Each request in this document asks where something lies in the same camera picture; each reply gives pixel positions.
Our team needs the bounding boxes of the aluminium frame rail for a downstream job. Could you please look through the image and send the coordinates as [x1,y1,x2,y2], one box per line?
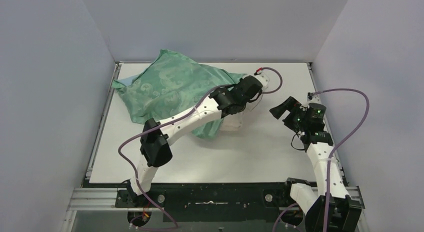
[61,61,123,232]

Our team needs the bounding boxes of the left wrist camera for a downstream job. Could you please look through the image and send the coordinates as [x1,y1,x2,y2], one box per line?
[253,68,270,91]

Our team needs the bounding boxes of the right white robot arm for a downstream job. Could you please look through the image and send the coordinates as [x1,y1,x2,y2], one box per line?
[269,96,362,232]

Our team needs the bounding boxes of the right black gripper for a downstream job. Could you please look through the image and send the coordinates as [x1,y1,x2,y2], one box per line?
[270,96,310,133]

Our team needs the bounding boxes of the white pillow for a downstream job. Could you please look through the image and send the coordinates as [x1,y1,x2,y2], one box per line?
[219,94,263,132]

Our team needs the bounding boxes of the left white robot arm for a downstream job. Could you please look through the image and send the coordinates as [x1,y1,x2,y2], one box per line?
[128,75,270,206]

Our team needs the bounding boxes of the green and blue pillowcase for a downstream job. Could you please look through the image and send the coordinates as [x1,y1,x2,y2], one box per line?
[112,49,245,124]

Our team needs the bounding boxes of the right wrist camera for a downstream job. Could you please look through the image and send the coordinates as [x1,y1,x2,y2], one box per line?
[305,92,321,107]

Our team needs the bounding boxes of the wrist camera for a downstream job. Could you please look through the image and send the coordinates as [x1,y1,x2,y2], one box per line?
[305,92,321,107]
[253,68,270,91]

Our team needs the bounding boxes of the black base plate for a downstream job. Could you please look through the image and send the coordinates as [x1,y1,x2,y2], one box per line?
[115,182,294,226]

